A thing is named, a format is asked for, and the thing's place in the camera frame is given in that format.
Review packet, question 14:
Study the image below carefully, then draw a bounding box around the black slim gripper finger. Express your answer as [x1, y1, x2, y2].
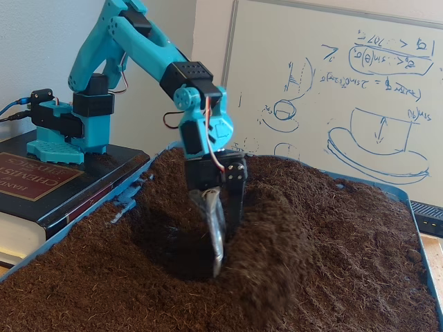
[226, 158, 248, 240]

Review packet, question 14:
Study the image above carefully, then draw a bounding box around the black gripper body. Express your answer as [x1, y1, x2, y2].
[183, 148, 247, 194]

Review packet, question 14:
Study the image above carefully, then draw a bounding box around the silver taped scoop gripper finger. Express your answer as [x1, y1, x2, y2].
[188, 187, 228, 278]

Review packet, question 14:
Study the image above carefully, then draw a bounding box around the blue tray of soil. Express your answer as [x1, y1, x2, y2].
[0, 145, 440, 332]

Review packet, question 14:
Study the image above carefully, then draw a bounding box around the blue plastic tray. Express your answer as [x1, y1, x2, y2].
[0, 140, 443, 312]

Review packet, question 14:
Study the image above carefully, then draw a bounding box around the black chemistry physics handbook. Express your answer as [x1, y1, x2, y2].
[0, 133, 152, 269]

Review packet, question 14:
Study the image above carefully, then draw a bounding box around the whiteboard with blue drawings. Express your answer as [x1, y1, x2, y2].
[213, 0, 443, 208]

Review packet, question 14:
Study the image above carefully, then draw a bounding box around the black controller board box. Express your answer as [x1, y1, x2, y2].
[29, 89, 55, 111]

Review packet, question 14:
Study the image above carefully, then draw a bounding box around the black vented device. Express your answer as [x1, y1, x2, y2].
[410, 199, 443, 238]

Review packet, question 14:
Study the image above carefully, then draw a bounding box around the black cable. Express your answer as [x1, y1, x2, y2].
[0, 110, 34, 122]

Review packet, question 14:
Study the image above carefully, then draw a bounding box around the blue cable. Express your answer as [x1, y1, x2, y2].
[0, 98, 33, 117]

